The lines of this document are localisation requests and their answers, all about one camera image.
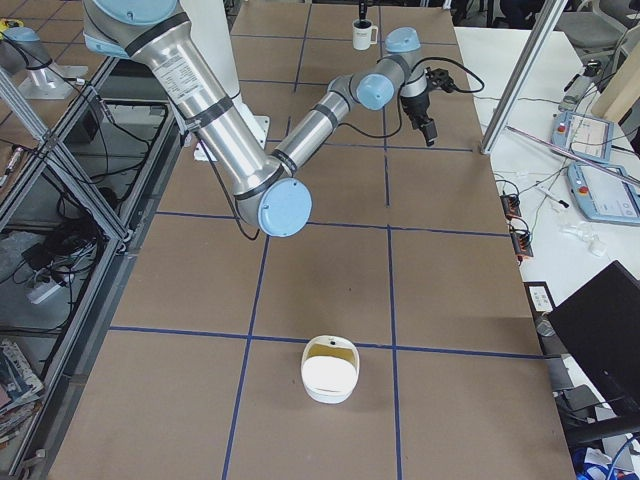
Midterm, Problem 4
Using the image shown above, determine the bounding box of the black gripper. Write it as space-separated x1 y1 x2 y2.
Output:
357 0 437 147

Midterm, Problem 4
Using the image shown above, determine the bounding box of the white mug with handle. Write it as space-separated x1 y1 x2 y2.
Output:
352 19 378 51

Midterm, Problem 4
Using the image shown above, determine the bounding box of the third robot base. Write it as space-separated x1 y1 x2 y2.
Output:
2 26 72 100

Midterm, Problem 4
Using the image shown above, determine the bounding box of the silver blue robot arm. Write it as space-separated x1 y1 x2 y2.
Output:
82 1 435 237

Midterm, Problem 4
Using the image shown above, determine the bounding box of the orange circuit board upper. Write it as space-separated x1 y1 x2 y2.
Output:
500 193 521 219

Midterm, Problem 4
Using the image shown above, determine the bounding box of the orange circuit board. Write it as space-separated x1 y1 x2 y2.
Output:
500 193 521 219
509 228 534 262

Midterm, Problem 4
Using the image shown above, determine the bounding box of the upper teach pendant tablet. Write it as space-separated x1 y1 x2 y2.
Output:
551 111 614 164

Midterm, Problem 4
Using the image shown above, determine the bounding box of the teach pendant tablet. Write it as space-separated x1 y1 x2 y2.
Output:
551 111 614 164
567 162 639 226

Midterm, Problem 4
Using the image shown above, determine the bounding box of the orange circuit board lower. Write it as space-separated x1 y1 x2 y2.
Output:
509 228 534 262

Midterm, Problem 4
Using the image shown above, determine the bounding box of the metal reacher grabber stick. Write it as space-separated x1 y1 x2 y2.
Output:
505 123 640 189

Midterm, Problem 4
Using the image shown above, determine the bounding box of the lower teach pendant tablet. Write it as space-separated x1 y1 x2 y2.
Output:
567 162 639 226

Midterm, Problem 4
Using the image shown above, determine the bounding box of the white lidded container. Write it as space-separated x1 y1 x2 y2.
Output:
300 335 360 404

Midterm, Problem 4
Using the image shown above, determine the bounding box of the black laptop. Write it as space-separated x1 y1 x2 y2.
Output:
548 261 639 416

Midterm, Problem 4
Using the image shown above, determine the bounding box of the white power strip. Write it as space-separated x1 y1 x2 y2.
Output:
26 280 62 305

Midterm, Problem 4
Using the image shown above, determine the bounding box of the stack of magazines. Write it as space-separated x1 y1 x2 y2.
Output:
1 338 44 444

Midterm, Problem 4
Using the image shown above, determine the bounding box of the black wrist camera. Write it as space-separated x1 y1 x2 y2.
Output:
426 68 457 93

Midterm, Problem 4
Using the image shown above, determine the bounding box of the aluminium frame post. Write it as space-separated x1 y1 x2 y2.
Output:
480 0 566 155

